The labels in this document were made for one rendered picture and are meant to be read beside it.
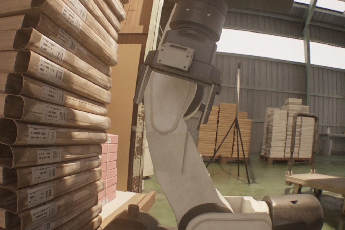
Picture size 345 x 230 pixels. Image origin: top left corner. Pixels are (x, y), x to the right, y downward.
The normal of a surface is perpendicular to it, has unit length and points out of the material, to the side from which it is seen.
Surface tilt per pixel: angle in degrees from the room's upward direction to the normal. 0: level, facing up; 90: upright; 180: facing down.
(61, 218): 90
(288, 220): 68
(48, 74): 90
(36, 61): 90
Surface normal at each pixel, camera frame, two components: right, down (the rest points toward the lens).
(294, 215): 0.00, -0.60
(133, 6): -0.11, -0.15
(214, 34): -0.29, 0.95
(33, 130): 0.99, -0.11
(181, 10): -0.63, -0.28
